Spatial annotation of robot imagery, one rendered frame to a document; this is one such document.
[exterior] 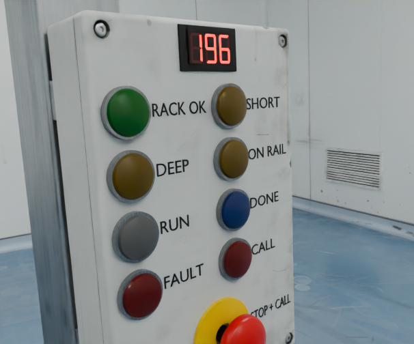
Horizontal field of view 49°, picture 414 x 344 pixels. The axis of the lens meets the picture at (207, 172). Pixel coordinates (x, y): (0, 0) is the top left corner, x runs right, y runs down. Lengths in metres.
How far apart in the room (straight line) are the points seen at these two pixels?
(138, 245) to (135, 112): 0.08
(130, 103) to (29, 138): 0.11
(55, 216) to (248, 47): 0.17
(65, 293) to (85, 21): 0.18
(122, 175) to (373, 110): 3.46
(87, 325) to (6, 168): 3.38
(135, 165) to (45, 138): 0.08
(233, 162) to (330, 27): 3.70
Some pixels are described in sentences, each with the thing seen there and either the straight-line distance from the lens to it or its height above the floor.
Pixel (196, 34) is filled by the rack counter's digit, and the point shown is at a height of 1.11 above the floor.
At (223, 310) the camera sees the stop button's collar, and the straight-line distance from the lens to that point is 0.33.
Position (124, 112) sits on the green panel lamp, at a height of 1.06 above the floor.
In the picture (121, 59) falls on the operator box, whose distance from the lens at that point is 0.26.
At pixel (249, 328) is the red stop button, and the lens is 0.32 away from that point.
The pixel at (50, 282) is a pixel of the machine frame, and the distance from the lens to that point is 0.35.
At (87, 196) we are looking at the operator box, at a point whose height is 1.02.
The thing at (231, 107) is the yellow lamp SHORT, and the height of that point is 1.06.
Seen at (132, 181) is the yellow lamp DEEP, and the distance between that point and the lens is 0.26.
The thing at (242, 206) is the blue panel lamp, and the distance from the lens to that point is 0.31.
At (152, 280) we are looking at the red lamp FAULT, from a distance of 0.28.
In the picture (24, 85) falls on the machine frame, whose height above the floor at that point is 1.08.
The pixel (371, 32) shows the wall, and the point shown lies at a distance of 3.71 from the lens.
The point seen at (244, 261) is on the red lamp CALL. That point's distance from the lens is 0.33.
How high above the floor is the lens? 1.07
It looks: 9 degrees down
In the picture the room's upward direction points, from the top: 3 degrees counter-clockwise
